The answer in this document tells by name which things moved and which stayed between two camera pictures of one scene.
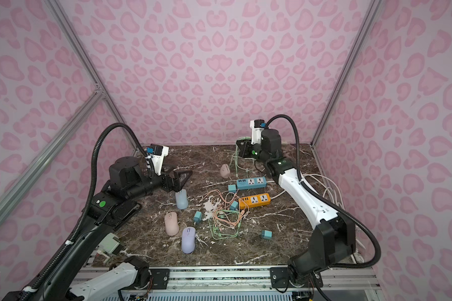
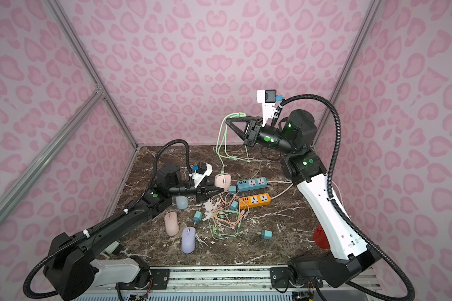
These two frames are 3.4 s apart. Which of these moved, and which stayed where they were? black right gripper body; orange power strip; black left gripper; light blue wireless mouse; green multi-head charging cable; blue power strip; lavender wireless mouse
Moved: green multi-head charging cable; black left gripper; black right gripper body
Stayed: blue power strip; lavender wireless mouse; orange power strip; light blue wireless mouse
